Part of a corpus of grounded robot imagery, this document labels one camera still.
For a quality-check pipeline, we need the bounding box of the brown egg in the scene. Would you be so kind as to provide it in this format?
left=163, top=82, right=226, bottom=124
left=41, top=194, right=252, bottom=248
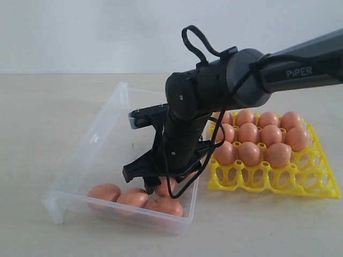
left=280, top=111, right=302, bottom=131
left=87, top=183, right=121, bottom=202
left=237, top=142, right=261, bottom=167
left=214, top=141, right=237, bottom=165
left=260, top=125, right=282, bottom=147
left=235, top=109, right=256, bottom=127
left=257, top=111, right=280, bottom=128
left=212, top=110, right=233, bottom=125
left=237, top=123, right=259, bottom=144
left=285, top=127, right=309, bottom=152
left=264, top=143, right=292, bottom=169
left=145, top=197, right=183, bottom=217
left=116, top=187, right=149, bottom=208
left=154, top=177, right=176, bottom=197
left=185, top=171, right=197, bottom=181
left=215, top=123, right=235, bottom=143

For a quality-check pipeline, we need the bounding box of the yellow plastic egg tray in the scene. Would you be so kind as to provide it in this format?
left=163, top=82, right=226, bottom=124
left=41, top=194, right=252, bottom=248
left=207, top=112, right=341, bottom=199

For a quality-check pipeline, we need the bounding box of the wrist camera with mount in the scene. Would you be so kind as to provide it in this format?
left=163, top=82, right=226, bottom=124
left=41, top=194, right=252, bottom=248
left=128, top=103, right=169, bottom=130

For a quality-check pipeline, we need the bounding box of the black cable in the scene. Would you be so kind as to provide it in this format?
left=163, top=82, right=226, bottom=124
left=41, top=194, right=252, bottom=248
left=155, top=25, right=343, bottom=199

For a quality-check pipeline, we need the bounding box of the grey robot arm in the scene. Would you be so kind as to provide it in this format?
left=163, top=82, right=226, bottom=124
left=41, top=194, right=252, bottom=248
left=122, top=25, right=342, bottom=194

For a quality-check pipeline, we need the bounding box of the clear plastic bin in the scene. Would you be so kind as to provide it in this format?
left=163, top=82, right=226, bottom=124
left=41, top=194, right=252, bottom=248
left=42, top=82, right=198, bottom=234

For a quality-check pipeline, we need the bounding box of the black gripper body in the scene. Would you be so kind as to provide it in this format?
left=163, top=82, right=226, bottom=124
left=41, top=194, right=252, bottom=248
left=151, top=123, right=214, bottom=182

